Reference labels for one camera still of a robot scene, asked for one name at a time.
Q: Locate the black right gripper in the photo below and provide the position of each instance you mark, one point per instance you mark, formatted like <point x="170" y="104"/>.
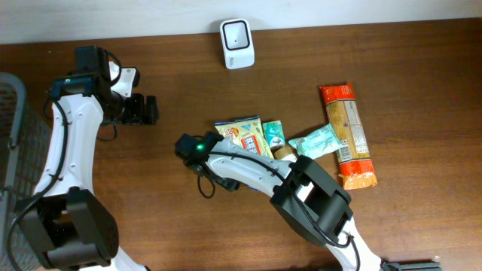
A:
<point x="229" y="184"/>

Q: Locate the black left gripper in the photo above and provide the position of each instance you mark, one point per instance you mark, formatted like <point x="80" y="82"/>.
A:
<point x="139" y="109"/>

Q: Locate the yellow snack bag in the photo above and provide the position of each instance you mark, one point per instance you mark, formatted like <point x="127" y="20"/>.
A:
<point x="247" y="133"/>

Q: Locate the small teal packet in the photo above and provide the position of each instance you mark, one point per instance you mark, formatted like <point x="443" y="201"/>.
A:
<point x="274" y="134"/>

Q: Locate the white tube tan cap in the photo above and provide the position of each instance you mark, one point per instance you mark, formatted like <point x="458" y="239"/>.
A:
<point x="285" y="153"/>

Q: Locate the teal sachet packet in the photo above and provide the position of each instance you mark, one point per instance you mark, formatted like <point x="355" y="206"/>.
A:
<point x="318" y="143"/>

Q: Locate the orange spaghetti packet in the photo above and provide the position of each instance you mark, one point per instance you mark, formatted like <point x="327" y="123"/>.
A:
<point x="356" y="166"/>

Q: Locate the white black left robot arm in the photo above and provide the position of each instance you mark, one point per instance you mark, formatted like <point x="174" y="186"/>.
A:
<point x="50" y="217"/>

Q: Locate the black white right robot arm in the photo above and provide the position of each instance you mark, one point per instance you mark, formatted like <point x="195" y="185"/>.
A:
<point x="309" y="200"/>

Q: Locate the white barcode scanner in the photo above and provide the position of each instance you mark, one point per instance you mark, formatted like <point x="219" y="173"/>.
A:
<point x="237" y="43"/>

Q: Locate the grey plastic mesh basket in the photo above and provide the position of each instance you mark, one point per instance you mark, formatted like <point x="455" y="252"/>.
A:
<point x="24" y="138"/>

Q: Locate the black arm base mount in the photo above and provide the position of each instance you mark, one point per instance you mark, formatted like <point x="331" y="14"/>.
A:
<point x="410" y="266"/>

